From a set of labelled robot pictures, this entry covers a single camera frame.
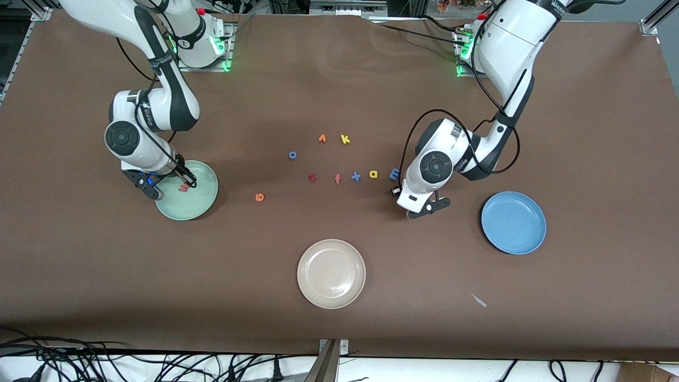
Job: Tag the beige plastic plate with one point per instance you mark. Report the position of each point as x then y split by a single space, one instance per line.
331 274

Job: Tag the aluminium frame profile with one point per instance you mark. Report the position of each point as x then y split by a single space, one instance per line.
25 48
650 25

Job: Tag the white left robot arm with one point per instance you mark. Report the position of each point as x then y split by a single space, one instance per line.
509 42

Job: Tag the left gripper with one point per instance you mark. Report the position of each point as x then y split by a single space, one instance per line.
395 191

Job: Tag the white paper scrap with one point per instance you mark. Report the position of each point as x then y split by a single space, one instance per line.
480 301

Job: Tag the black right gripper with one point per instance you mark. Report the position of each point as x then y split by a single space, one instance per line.
168 173

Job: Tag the grey metal box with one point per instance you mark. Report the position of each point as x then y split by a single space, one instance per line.
345 8

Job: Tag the cardboard box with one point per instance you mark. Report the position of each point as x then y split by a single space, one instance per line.
647 374

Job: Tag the brown table cover sheet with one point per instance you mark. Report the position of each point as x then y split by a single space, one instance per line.
339 79

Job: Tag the colourful toy pile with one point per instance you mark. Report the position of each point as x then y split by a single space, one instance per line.
456 5

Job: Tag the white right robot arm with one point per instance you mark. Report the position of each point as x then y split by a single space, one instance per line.
90 16

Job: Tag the light green plastic plate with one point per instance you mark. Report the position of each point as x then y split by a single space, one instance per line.
201 204

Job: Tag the blue letter m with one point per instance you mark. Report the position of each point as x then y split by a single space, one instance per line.
394 173

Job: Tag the blue plastic plate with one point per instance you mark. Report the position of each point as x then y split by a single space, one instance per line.
513 223

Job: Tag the metal corner bracket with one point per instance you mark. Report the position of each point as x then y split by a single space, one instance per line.
344 347

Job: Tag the aluminium frame post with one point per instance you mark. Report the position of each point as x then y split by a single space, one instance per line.
324 366

